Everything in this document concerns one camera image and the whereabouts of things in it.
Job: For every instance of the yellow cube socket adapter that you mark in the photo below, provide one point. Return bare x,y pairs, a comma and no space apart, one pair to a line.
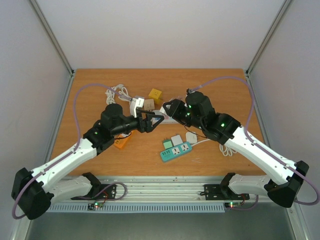
156,95

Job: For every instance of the green plug adapter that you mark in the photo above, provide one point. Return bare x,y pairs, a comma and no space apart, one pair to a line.
167,143

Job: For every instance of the aluminium corner post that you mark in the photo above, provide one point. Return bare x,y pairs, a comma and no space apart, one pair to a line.
48,30
269,35

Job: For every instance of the white grey plug adapter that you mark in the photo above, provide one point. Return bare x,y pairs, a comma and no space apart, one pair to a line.
176,140

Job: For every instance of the right aluminium corner post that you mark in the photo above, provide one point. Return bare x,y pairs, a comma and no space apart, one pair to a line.
269,35

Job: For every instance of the long white power strip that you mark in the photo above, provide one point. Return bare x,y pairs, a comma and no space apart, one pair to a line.
167,119

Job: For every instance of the orange power strip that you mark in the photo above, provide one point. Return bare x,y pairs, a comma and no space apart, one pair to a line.
122,139

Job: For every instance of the beige cube socket adapter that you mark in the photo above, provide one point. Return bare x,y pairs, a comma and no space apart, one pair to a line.
149,104

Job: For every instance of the right small circuit board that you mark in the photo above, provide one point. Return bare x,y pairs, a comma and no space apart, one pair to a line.
231,205

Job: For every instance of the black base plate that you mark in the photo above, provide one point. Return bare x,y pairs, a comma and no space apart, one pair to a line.
102,193
213,192

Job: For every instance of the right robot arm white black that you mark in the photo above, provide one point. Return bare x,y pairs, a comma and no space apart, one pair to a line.
283,177

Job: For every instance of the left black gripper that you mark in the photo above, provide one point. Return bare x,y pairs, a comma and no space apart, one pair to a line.
148,128

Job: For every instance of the small circuit board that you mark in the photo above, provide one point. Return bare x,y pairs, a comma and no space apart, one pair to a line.
231,205
94,206

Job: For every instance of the white usb charger with cable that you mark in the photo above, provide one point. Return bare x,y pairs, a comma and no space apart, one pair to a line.
166,108

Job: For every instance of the aluminium rail frame front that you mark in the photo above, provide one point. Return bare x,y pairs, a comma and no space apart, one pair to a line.
189,188

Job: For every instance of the white rounded plug adapter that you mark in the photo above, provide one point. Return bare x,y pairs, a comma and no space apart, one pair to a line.
191,137

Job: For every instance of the left aluminium corner post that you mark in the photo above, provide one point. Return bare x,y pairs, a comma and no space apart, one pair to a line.
48,30

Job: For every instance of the teal power strip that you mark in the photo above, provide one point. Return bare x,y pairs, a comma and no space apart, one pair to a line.
175,151

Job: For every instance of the grey slotted cable duct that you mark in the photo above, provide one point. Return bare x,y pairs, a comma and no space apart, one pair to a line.
141,208

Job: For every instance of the left small circuit board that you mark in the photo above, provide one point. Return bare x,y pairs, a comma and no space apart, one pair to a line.
94,206

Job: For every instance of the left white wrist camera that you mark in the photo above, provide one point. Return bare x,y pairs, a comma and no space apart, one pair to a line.
137,102

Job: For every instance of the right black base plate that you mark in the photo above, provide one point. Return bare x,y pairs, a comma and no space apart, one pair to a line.
213,192

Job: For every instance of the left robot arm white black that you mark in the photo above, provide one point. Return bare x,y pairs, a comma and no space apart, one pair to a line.
34,191

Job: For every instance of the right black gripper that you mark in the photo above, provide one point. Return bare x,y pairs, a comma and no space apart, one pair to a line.
177,109

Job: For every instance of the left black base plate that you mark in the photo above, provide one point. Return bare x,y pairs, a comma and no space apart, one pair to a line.
102,193

